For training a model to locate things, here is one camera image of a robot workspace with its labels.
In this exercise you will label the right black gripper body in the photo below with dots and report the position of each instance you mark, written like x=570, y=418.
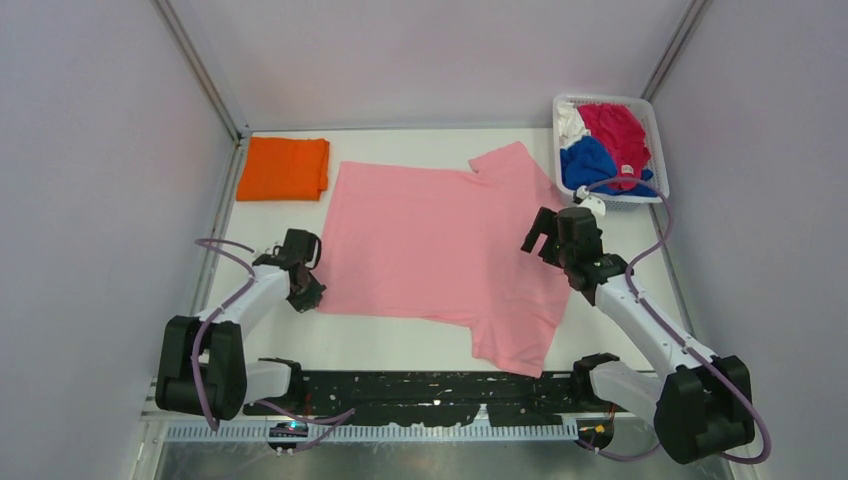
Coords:
x=565, y=256

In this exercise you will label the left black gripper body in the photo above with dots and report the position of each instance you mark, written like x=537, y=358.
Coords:
x=304, y=298

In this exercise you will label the pink t shirt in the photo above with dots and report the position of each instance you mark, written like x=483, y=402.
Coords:
x=446, y=245

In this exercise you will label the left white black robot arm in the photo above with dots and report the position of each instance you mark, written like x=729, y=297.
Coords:
x=203, y=369

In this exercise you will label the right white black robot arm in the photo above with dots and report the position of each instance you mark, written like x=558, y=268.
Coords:
x=698, y=403

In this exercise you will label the white plastic basket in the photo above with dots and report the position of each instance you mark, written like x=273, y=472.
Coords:
x=644, y=112

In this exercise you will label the blue t shirt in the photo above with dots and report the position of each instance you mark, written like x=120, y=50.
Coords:
x=588, y=161

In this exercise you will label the folded orange t shirt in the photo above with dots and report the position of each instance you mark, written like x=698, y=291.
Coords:
x=280, y=169

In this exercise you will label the white t shirt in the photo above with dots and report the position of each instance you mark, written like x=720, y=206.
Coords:
x=571, y=126

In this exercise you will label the magenta t shirt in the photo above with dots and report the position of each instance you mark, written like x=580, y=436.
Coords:
x=620, y=132

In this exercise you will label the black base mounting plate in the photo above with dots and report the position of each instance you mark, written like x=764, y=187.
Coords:
x=440, y=398

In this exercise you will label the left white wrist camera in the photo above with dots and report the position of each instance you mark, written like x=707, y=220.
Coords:
x=264, y=253

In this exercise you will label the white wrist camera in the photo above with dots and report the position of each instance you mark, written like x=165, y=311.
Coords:
x=264, y=253
x=584, y=198

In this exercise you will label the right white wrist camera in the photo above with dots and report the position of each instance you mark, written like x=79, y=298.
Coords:
x=584, y=198

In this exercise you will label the white slotted cable duct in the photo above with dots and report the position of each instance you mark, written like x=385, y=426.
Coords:
x=252, y=431

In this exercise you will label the aluminium frame rail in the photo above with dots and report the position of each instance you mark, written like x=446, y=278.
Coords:
x=194, y=43

